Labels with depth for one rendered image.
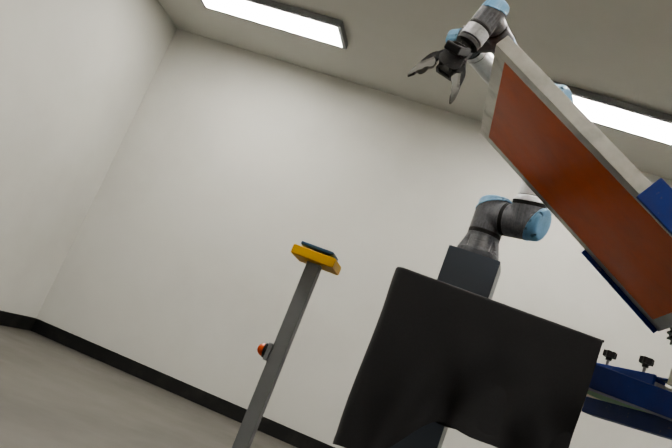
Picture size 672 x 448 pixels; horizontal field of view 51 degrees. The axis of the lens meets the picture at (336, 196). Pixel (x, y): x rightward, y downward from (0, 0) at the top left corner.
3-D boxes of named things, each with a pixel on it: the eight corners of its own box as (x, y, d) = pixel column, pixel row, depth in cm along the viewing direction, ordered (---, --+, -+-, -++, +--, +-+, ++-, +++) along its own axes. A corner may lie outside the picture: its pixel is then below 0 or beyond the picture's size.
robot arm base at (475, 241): (456, 256, 255) (465, 231, 257) (496, 270, 251) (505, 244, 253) (453, 246, 241) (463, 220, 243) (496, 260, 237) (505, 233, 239)
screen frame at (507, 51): (495, 44, 170) (508, 34, 170) (480, 132, 225) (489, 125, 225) (744, 304, 146) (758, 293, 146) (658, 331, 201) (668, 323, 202)
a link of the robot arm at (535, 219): (510, 237, 250) (539, 87, 251) (549, 245, 240) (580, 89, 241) (493, 234, 241) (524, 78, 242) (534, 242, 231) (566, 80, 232)
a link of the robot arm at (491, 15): (516, 15, 207) (505, -6, 202) (494, 43, 206) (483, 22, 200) (495, 11, 213) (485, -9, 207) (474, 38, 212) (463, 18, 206)
